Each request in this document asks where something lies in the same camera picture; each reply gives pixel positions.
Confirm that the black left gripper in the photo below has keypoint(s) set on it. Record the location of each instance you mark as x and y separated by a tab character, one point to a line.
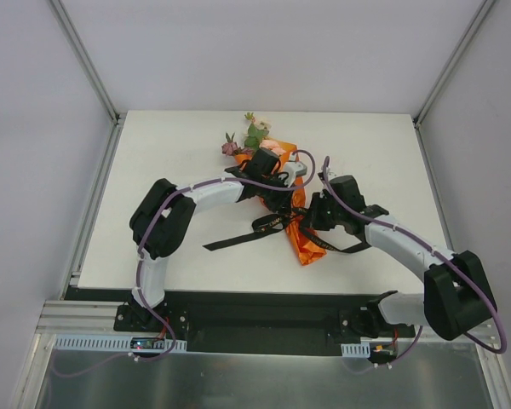
277	204

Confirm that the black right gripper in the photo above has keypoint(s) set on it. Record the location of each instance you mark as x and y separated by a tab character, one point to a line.
316	214

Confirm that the black ribbon with gold text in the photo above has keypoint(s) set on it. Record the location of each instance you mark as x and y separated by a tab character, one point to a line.
281	230

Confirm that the orange wrapping paper sheet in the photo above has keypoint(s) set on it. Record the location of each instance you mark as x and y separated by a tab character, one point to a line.
306	251

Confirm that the mauve fake rose stem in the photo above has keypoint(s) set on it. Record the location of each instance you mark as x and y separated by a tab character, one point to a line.
232	148

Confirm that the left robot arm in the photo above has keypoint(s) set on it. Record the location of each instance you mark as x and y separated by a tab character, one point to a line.
161	221

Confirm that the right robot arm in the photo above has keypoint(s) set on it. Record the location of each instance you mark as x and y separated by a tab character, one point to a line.
456	294

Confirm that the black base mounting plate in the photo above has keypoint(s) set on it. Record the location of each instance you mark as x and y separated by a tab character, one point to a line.
261	323

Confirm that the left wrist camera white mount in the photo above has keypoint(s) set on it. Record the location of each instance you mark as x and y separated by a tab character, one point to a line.
292	171

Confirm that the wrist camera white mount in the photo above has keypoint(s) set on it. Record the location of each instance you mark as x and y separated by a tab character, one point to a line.
327	174
292	171

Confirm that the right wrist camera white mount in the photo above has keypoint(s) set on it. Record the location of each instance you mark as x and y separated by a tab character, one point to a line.
327	174

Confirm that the right white slotted cable duct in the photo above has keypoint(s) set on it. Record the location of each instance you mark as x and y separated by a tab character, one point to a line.
365	349

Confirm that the white slotted cable duct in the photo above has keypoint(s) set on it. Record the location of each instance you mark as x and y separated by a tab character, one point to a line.
105	343
365	349

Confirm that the left white slotted cable duct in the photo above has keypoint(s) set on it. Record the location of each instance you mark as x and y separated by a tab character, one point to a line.
105	343

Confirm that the left aluminium frame post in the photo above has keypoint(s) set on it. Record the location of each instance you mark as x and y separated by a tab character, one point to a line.
72	36

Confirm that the aluminium frame post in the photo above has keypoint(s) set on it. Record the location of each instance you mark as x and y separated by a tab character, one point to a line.
72	36
468	36

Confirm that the right aluminium frame post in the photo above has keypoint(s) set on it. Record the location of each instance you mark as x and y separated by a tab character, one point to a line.
468	36

